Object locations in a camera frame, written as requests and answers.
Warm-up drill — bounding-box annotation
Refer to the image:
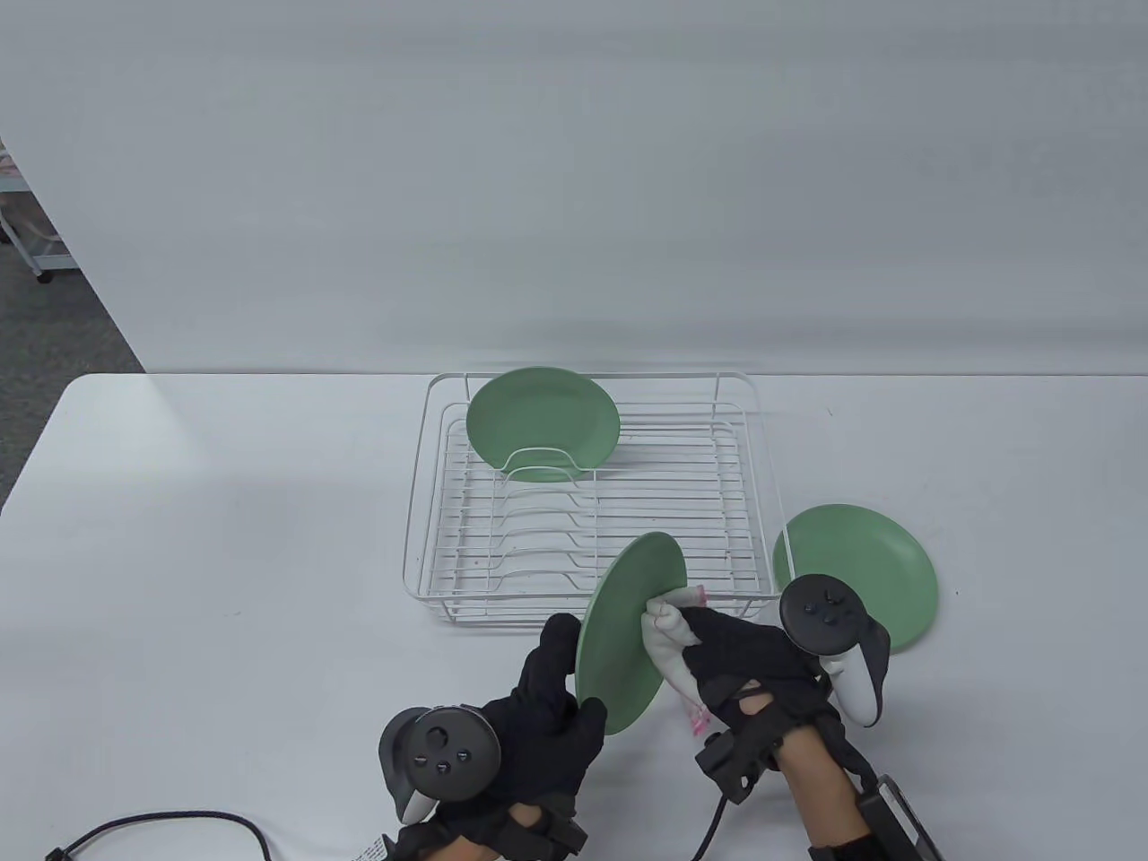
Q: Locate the person's right hand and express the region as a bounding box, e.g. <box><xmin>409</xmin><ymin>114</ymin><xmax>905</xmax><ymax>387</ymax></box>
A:
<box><xmin>682</xmin><ymin>605</ymin><xmax>844</xmax><ymax>734</ymax></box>

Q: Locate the person's left hand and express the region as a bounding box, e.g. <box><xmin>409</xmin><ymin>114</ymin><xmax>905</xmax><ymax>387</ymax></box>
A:
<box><xmin>395</xmin><ymin>614</ymin><xmax>607</xmax><ymax>848</ymax></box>

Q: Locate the white dish cloth pink edge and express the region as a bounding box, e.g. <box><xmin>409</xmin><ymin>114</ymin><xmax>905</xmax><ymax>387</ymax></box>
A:
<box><xmin>640</xmin><ymin>583</ymin><xmax>711</xmax><ymax>738</ymax></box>

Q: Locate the green plate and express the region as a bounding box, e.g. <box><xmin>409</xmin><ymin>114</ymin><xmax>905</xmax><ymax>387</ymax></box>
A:
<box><xmin>465</xmin><ymin>366</ymin><xmax>622</xmax><ymax>483</ymax></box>
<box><xmin>773</xmin><ymin>504</ymin><xmax>939</xmax><ymax>654</ymax></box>
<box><xmin>576</xmin><ymin>532</ymin><xmax>688</xmax><ymax>736</ymax></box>

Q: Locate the black box on right forearm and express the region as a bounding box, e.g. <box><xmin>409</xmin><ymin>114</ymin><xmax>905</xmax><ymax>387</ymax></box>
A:
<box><xmin>857</xmin><ymin>776</ymin><xmax>947</xmax><ymax>861</ymax></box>

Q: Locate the person's right forearm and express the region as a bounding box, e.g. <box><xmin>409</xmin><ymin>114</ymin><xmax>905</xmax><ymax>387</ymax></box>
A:
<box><xmin>776</xmin><ymin>731</ymin><xmax>875</xmax><ymax>861</ymax></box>

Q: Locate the black and white left controller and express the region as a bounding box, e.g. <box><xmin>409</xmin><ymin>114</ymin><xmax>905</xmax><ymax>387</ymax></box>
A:
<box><xmin>378</xmin><ymin>706</ymin><xmax>501</xmax><ymax>824</ymax></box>

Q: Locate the black and white controller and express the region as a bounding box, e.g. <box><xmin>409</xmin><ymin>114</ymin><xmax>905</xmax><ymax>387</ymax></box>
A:
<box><xmin>378</xmin><ymin>706</ymin><xmax>501</xmax><ymax>824</ymax></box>
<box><xmin>778</xmin><ymin>574</ymin><xmax>891</xmax><ymax>726</ymax></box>

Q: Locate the black and white right controller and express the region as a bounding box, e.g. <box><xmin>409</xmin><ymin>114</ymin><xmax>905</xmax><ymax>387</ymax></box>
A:
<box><xmin>778</xmin><ymin>574</ymin><xmax>891</xmax><ymax>726</ymax></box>

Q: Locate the white shelf cart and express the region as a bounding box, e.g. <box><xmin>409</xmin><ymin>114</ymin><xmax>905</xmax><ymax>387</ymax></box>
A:
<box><xmin>0</xmin><ymin>139</ymin><xmax>82</xmax><ymax>284</ymax></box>

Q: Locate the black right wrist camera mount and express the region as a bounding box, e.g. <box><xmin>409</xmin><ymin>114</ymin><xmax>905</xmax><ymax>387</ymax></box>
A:
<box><xmin>697</xmin><ymin>717</ymin><xmax>781</xmax><ymax>804</ymax></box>

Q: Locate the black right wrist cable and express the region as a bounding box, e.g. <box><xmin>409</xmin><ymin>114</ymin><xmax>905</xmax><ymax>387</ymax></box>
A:
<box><xmin>691</xmin><ymin>794</ymin><xmax>729</xmax><ymax>861</ymax></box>

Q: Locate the white wire dish rack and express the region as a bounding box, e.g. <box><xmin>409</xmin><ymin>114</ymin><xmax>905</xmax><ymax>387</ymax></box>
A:
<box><xmin>401</xmin><ymin>371</ymin><xmax>797</xmax><ymax>625</ymax></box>

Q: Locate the long black cable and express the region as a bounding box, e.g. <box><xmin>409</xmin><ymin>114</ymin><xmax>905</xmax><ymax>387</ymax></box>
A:
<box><xmin>45</xmin><ymin>810</ymin><xmax>273</xmax><ymax>861</ymax></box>

